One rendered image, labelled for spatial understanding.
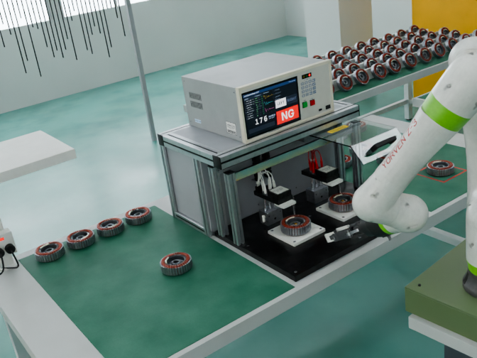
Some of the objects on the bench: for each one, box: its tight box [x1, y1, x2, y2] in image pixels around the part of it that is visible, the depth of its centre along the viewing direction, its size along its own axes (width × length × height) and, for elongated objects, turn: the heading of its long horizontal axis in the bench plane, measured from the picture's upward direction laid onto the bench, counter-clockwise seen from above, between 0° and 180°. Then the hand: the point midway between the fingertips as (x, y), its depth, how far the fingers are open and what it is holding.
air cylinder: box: [306, 183, 329, 204], centre depth 246 cm, size 5×8×6 cm
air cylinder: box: [259, 204, 283, 226], centre depth 234 cm, size 5×8×6 cm
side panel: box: [159, 145, 215, 237], centre depth 239 cm, size 28×3×32 cm, turn 53°
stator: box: [328, 192, 353, 212], centre depth 235 cm, size 11×11×4 cm
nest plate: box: [316, 202, 356, 222], centre depth 235 cm, size 15×15×1 cm
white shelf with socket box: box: [0, 130, 77, 275], centre depth 221 cm, size 35×37×46 cm
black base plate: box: [214, 181, 378, 282], centre depth 231 cm, size 47×64×2 cm
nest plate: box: [268, 222, 325, 246], centre depth 223 cm, size 15×15×1 cm
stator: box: [280, 215, 312, 236], centre depth 222 cm, size 11×11×4 cm
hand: (337, 234), depth 204 cm, fingers open, 5 cm apart
